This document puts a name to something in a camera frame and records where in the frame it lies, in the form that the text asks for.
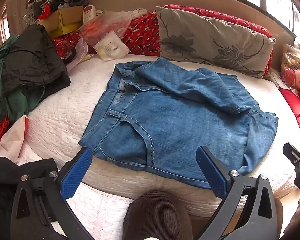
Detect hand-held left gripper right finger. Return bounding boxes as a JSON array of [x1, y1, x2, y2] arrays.
[[195, 145, 284, 240]]

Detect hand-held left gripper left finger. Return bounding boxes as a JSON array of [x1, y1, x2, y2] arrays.
[[10, 146, 95, 240]]

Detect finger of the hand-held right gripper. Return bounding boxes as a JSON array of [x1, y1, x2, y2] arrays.
[[283, 142, 300, 167]]

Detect blue denim pants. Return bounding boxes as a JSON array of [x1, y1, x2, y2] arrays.
[[78, 57, 279, 190]]

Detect plain red cloth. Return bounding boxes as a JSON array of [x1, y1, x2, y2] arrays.
[[279, 87, 300, 140]]

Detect white quilted bed cover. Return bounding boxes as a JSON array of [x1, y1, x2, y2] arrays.
[[15, 54, 300, 240]]

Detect black cloth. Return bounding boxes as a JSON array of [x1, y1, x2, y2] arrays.
[[0, 156, 58, 240]]

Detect white pink plastic bag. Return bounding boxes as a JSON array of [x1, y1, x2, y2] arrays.
[[0, 115, 30, 165]]

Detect doll in plastic bag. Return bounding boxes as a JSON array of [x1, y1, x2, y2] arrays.
[[280, 44, 300, 98]]

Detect green garment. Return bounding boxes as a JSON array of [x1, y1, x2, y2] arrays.
[[0, 35, 45, 125]]

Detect black garment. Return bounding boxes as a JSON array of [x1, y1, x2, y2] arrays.
[[1, 24, 71, 93]]

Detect grey floral pillow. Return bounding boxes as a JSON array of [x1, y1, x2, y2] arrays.
[[155, 6, 276, 79]]

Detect white folded cloth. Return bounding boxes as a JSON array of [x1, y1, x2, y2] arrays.
[[93, 30, 132, 61]]

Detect yellow cardboard box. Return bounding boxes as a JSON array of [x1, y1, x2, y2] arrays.
[[39, 5, 85, 39]]

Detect clear plastic bag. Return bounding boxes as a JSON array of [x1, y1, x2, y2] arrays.
[[79, 9, 148, 45]]

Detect red floral pillow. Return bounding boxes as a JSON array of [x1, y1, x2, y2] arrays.
[[51, 4, 274, 77]]

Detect white red bottle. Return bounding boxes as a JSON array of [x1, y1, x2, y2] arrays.
[[83, 4, 97, 22]]

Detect brown wooden door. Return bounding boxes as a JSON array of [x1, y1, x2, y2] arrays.
[[0, 0, 29, 44]]

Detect person's brown corduroy leg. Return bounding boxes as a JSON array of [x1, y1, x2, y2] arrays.
[[122, 191, 193, 240]]

